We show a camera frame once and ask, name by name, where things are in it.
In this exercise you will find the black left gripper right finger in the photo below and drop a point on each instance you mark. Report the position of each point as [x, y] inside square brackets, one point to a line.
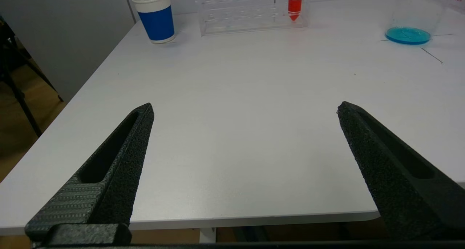
[403, 183]

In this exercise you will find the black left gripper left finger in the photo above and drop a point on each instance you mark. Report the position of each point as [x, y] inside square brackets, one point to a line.
[116, 176]

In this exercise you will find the clear glass beaker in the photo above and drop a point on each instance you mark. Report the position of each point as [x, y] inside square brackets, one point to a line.
[408, 34]

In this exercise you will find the clear acrylic test tube rack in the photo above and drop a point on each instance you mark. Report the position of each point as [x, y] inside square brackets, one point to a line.
[239, 12]

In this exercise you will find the test tube with red pigment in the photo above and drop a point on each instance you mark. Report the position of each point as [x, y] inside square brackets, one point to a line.
[294, 7]

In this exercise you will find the black office chair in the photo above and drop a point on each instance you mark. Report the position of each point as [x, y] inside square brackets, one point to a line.
[14, 81]

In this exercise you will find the white paper cup blue sleeve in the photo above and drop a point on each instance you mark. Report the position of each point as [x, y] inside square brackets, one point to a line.
[158, 23]

